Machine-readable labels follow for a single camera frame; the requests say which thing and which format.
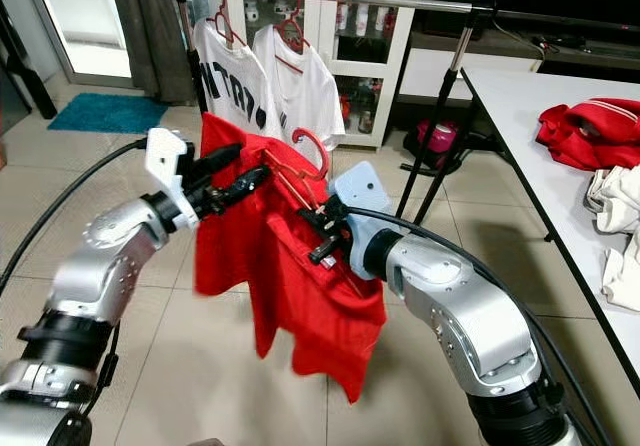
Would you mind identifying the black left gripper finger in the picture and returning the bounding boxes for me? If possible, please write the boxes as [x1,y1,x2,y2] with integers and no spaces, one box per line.
[212,164,274,213]
[188,142,245,183]

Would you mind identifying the red T-shirt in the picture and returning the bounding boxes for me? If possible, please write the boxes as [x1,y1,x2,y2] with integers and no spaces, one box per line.
[193,112,389,405]

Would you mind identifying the red plastic hanger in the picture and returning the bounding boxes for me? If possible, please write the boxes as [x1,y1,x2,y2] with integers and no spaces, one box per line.
[265,128,333,212]
[210,0,249,47]
[275,0,311,67]

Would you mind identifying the white T-shirt black letters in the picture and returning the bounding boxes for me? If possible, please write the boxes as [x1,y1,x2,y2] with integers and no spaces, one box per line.
[193,18,276,127]

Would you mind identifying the white T-shirt with badges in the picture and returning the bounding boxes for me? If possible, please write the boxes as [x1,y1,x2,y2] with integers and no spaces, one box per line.
[253,21,346,147]

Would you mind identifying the pink round appliance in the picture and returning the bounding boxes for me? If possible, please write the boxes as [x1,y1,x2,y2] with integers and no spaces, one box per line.
[403,118,459,172]

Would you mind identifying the grey curtain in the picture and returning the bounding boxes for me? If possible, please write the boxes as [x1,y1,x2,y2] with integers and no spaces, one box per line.
[105,0,191,105]

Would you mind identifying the white glass door cabinet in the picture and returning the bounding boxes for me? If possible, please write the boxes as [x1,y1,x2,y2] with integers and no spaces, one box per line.
[160,0,426,152]

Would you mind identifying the low TV cabinet white drawers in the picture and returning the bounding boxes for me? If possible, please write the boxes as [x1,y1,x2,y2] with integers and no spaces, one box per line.
[400,21,640,102]

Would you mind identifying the glass balcony door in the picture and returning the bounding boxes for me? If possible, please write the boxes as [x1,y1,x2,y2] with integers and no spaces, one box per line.
[28,0,136,82]

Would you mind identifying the silver black rack pole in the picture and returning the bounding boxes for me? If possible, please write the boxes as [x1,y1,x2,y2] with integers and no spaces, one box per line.
[395,11,479,217]

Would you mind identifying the large white table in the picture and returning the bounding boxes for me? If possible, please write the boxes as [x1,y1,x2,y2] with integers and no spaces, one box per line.
[463,66,640,407]

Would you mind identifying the red jacket white stripes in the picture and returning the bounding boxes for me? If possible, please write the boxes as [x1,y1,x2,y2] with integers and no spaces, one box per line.
[537,96,640,172]

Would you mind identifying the cream jacket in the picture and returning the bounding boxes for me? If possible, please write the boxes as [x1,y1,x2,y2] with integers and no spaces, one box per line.
[585,164,640,312]

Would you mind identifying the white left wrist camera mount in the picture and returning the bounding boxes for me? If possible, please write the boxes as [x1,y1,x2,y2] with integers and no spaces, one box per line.
[145,126,196,229]

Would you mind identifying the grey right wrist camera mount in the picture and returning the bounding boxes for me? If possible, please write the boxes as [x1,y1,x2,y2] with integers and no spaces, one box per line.
[327,161,391,277]

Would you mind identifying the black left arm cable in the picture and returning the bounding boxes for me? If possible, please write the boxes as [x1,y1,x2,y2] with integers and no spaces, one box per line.
[0,138,151,292]

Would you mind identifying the black furniture frame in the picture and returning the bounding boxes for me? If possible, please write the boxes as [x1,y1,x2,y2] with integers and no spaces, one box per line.
[0,11,56,122]

